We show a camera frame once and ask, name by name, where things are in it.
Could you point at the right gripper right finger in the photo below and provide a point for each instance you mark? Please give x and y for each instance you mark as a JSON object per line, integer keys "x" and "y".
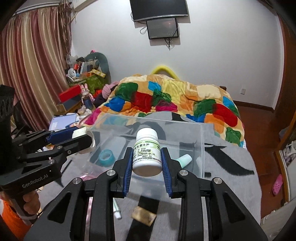
{"x": 171, "y": 168}

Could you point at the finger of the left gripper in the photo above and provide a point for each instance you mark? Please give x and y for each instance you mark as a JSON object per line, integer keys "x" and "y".
{"x": 61, "y": 136}
{"x": 74, "y": 145}

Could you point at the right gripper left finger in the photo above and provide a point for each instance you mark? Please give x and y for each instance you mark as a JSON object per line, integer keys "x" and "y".
{"x": 123, "y": 168}

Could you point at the mint green lotion bottle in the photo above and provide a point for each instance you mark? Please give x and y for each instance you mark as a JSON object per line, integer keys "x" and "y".
{"x": 184, "y": 160}

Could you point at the white bandage roll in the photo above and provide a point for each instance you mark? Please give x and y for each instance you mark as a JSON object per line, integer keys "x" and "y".
{"x": 84, "y": 131}

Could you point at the blue tape roll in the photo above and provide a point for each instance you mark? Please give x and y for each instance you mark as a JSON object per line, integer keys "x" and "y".
{"x": 105, "y": 158}

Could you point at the white medicine bottle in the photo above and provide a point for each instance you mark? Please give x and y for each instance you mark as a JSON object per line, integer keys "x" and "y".
{"x": 147, "y": 161}

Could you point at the white green ointment tube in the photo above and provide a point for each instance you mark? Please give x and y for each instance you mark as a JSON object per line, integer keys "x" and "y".
{"x": 116, "y": 210}

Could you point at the tan wooden block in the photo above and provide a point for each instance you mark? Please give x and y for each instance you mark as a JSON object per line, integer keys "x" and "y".
{"x": 143, "y": 216}

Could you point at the left hand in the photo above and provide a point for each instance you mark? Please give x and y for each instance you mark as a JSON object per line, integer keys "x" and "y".
{"x": 32, "y": 203}

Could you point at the blue white book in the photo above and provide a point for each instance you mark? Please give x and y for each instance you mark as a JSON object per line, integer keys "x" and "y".
{"x": 63, "y": 121}

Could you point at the clear plastic storage box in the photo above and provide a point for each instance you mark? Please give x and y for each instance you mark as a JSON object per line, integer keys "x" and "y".
{"x": 113, "y": 134}

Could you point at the pink rabbit toy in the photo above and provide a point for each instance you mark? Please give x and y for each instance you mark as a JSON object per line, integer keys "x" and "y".
{"x": 86, "y": 97}

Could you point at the grey black patterned blanket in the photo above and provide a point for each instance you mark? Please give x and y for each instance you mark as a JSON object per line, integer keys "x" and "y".
{"x": 223, "y": 205}

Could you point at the red box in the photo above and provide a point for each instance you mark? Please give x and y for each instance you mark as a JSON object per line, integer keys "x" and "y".
{"x": 70, "y": 93}

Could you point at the pink knit hat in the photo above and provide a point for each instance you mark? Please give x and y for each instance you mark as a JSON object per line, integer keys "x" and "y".
{"x": 107, "y": 89}

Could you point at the colourful patchwork quilt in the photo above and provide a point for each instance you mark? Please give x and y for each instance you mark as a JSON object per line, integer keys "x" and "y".
{"x": 144, "y": 95}

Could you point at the grey green chair back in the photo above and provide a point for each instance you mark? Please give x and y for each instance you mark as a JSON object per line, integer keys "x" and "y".
{"x": 101, "y": 61}

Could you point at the pink striped curtain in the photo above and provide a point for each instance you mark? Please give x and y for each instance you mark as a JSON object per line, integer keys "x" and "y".
{"x": 34, "y": 47}

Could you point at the yellow pillow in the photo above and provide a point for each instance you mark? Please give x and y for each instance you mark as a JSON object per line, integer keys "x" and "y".
{"x": 163, "y": 68}

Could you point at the pink slipper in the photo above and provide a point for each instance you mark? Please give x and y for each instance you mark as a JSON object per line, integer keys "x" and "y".
{"x": 277, "y": 185}

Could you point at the wooden door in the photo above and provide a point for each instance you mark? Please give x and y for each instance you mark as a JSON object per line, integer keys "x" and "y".
{"x": 285, "y": 106}

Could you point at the wall power socket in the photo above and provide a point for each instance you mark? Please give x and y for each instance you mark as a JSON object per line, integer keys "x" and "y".
{"x": 242, "y": 91}

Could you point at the small black wall monitor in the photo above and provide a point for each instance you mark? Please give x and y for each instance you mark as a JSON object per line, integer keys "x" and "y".
{"x": 162, "y": 28}

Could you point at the large black wall television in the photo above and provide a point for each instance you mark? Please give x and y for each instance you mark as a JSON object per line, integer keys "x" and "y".
{"x": 151, "y": 9}

